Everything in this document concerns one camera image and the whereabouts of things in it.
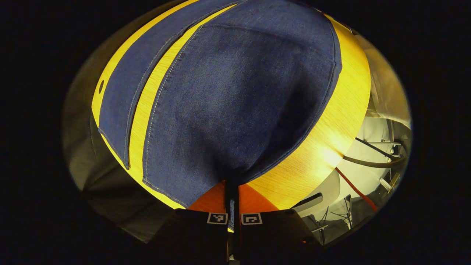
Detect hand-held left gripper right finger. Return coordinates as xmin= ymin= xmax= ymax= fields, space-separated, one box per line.
xmin=234 ymin=182 xmax=324 ymax=262

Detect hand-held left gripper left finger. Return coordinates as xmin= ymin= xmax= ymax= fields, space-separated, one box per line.
xmin=149 ymin=180 xmax=233 ymax=264

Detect blue denim jeans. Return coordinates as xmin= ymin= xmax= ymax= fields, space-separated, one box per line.
xmin=98 ymin=0 xmax=343 ymax=208

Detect translucent plastic sheet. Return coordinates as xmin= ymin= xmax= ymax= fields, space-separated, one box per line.
xmin=355 ymin=33 xmax=412 ymax=129

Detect red cable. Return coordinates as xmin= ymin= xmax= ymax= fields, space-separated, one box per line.
xmin=334 ymin=167 xmax=378 ymax=212

